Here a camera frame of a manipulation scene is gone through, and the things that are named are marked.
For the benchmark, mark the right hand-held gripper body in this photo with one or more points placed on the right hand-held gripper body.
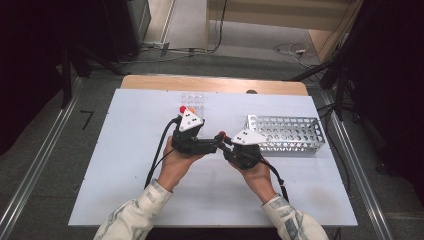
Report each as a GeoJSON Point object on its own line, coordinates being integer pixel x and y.
{"type": "Point", "coordinates": [246, 153]}

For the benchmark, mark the metal floor rail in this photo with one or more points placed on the metal floor rail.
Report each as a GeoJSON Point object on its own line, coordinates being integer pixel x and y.
{"type": "Point", "coordinates": [40, 156]}
{"type": "Point", "coordinates": [360, 166]}

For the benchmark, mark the person's right hand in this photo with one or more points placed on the person's right hand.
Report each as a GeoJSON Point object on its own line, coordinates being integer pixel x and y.
{"type": "Point", "coordinates": [260, 181]}

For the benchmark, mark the dark curtain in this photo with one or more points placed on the dark curtain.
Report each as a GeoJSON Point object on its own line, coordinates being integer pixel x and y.
{"type": "Point", "coordinates": [26, 66]}
{"type": "Point", "coordinates": [393, 83]}

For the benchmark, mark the dark cabinet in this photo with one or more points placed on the dark cabinet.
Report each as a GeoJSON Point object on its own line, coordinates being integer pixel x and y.
{"type": "Point", "coordinates": [133, 23]}

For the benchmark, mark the orange cap graduated plastic tube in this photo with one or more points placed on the orange cap graduated plastic tube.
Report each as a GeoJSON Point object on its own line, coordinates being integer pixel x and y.
{"type": "Point", "coordinates": [192, 109]}

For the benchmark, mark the person's left hand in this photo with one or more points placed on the person's left hand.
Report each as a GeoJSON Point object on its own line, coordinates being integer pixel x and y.
{"type": "Point", "coordinates": [175, 166]}

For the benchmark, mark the clear acrylic test tube rack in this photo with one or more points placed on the clear acrylic test tube rack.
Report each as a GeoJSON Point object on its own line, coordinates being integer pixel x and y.
{"type": "Point", "coordinates": [191, 99]}

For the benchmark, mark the beige wooden furniture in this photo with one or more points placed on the beige wooden furniture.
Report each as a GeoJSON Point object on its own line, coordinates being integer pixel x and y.
{"type": "Point", "coordinates": [283, 16]}

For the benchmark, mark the black stand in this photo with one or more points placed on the black stand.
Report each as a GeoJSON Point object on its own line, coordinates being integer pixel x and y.
{"type": "Point", "coordinates": [66, 76]}
{"type": "Point", "coordinates": [340, 86]}

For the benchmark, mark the red cap graduated plastic tube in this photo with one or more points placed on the red cap graduated plastic tube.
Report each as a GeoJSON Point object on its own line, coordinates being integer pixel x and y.
{"type": "Point", "coordinates": [222, 134]}
{"type": "Point", "coordinates": [182, 109]}

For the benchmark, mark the wooden table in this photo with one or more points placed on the wooden table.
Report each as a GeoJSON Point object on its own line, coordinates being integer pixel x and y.
{"type": "Point", "coordinates": [200, 83]}

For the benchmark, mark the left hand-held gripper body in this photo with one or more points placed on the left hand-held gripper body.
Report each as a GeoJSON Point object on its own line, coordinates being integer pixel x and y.
{"type": "Point", "coordinates": [188, 140]}

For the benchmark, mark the metal test tube rack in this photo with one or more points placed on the metal test tube rack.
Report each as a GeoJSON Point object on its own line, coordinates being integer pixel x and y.
{"type": "Point", "coordinates": [290, 147]}

